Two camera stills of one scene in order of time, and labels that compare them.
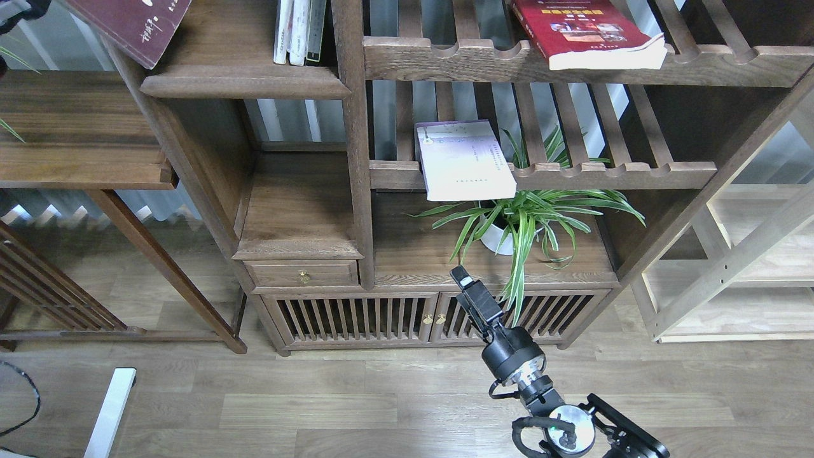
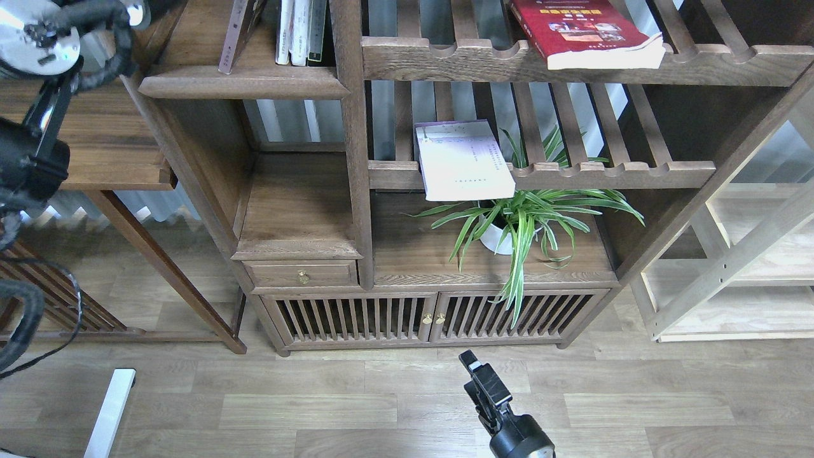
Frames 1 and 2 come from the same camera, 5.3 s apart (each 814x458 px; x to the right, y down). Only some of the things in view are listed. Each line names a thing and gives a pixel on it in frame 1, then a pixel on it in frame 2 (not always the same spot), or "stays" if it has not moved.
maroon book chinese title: [141, 29] to [245, 14]
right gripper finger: [462, 277] to [469, 360]
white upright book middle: [298, 36] stays
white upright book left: [282, 33] stays
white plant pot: [496, 238] stays
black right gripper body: [511, 353] to [512, 436]
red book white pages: [591, 35] stays
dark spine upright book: [316, 14] stays
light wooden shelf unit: [741, 270] stays
